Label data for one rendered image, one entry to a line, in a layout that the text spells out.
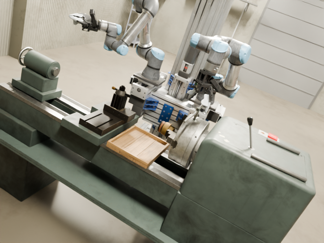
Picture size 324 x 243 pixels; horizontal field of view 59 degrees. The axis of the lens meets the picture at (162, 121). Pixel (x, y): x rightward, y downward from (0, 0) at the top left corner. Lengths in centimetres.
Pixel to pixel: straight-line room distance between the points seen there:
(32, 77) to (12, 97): 20
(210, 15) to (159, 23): 751
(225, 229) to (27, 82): 167
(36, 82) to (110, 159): 79
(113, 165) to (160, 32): 822
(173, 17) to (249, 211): 853
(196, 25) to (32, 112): 140
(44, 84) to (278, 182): 163
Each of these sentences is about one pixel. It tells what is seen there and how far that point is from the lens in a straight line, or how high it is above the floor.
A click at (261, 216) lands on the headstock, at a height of 99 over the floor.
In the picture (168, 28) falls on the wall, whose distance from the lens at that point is 976.
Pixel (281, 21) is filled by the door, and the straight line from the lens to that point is 936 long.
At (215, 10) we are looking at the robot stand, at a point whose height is 181.
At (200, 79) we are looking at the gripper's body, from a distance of 146.
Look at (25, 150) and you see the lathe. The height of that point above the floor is 54.
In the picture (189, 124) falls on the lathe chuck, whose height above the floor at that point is 121.
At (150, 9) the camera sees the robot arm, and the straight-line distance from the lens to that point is 212.
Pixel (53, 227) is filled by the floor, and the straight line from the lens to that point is 247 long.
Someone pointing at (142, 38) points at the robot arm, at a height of 144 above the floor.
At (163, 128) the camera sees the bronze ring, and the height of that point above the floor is 109.
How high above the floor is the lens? 185
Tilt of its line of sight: 24 degrees down
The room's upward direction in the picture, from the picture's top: 20 degrees clockwise
